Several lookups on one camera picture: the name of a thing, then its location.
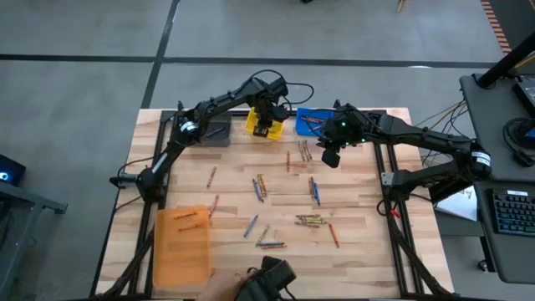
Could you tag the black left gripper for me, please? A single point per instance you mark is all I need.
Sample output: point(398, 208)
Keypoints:
point(267, 94)

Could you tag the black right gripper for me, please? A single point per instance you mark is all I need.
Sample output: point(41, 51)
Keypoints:
point(344, 125)

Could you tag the red-violet crayon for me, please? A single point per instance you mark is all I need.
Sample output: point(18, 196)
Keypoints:
point(316, 127)

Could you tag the blue crayon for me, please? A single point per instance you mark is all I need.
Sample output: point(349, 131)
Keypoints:
point(251, 226)
point(216, 132)
point(258, 190)
point(271, 243)
point(317, 193)

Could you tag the orange crayon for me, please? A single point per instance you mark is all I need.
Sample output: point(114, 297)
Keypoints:
point(276, 247)
point(333, 235)
point(263, 187)
point(312, 188)
point(288, 161)
point(186, 215)
point(190, 228)

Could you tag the magenta crayon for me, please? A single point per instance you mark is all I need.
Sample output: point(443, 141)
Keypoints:
point(312, 119)

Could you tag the red crayon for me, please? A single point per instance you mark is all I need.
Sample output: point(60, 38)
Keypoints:
point(307, 224)
point(212, 177)

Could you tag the red-orange crayon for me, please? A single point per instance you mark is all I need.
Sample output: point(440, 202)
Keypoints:
point(214, 205)

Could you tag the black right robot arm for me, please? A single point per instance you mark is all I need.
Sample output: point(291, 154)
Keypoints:
point(418, 134)

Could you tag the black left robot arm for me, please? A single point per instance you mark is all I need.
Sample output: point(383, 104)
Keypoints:
point(225, 100)

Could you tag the yellow plastic basket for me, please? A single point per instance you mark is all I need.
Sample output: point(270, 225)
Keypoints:
point(276, 130)

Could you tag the blue plastic basket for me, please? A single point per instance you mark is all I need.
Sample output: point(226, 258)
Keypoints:
point(303, 130)

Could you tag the dark grey plastic bin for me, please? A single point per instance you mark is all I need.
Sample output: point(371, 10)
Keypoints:
point(217, 142)

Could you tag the brown crayon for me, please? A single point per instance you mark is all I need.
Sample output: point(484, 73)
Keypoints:
point(308, 216)

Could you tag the yellow-green crayon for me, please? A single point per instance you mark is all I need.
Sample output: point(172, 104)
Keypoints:
point(314, 220)

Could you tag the small red tag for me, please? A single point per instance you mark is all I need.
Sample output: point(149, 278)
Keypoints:
point(393, 212)

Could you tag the thick black pole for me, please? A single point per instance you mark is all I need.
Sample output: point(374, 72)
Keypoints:
point(443, 194)
point(505, 62)

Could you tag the black handheld device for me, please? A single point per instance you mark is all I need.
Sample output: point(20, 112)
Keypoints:
point(267, 280)

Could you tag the white paper sheet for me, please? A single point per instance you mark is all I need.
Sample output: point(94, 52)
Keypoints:
point(460, 207)

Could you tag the orange translucent plastic bin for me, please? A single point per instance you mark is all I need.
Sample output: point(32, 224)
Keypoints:
point(181, 259)

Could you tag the person's hand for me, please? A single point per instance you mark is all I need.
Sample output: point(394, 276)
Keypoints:
point(221, 286)

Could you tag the grey desk top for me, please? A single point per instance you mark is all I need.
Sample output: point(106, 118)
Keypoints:
point(497, 125)

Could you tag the small black caster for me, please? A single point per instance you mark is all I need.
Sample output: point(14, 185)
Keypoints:
point(483, 266)

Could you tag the backlit black keyboard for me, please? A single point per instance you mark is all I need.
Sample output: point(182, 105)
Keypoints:
point(516, 213)

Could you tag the grey keyboard shelf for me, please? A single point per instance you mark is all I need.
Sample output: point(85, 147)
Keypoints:
point(514, 259)

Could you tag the grey metal stand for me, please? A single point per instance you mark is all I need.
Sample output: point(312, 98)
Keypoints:
point(42, 202)

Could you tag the dark device with blue light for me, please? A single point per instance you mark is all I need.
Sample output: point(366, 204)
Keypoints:
point(14, 169)

